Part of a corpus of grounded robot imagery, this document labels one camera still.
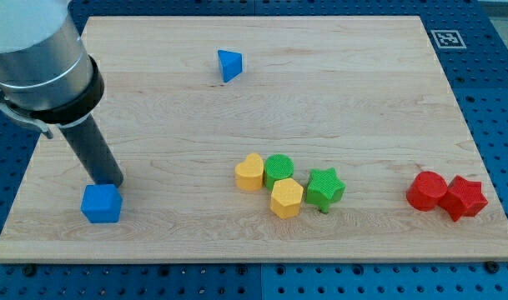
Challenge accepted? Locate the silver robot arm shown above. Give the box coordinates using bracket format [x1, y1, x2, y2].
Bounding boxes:
[0, 0, 104, 138]

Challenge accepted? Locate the wooden board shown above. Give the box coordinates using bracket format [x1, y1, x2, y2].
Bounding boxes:
[0, 16, 508, 264]

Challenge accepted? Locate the yellow heart block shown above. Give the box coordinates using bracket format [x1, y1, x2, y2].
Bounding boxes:
[234, 152, 264, 192]

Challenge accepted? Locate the green cylinder block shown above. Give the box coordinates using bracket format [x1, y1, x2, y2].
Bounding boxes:
[264, 153, 294, 191]

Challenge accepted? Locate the yellow hexagon block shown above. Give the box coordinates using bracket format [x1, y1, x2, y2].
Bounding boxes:
[270, 177, 304, 219]

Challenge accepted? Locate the green star block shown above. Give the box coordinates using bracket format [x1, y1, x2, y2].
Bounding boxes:
[305, 167, 346, 213]

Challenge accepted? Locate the blue triangle block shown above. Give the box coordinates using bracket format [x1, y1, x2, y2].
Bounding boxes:
[217, 50, 243, 83]

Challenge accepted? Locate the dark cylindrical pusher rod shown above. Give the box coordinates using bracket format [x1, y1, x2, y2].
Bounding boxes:
[58, 114, 123, 188]

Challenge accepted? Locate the blue cube block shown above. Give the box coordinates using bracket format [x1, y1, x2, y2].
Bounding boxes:
[80, 184, 123, 223]

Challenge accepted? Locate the red cylinder block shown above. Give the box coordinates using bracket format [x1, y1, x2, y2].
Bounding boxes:
[406, 171, 447, 212]

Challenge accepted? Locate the red star block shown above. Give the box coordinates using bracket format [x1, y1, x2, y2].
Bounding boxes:
[438, 175, 488, 222]

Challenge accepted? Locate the white fiducial marker tag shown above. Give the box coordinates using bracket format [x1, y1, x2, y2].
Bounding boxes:
[430, 29, 466, 49]

